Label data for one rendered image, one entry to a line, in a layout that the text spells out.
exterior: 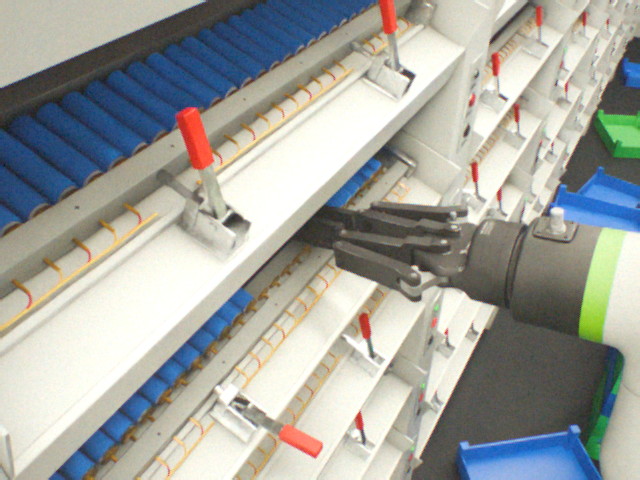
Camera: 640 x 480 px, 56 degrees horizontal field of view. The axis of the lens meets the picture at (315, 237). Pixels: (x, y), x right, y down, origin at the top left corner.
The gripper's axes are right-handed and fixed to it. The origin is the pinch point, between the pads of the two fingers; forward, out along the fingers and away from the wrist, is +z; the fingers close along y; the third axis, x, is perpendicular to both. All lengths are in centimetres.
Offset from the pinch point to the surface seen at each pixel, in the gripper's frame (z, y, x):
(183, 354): 2.8, 18.9, 2.3
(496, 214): 4, -76, 45
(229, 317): 2.5, 13.0, 2.8
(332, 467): 5.8, -1.8, 46.0
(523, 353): -1, -90, 99
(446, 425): 9, -55, 98
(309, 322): -1.8, 6.8, 7.2
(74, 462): 2.8, 30.9, 2.2
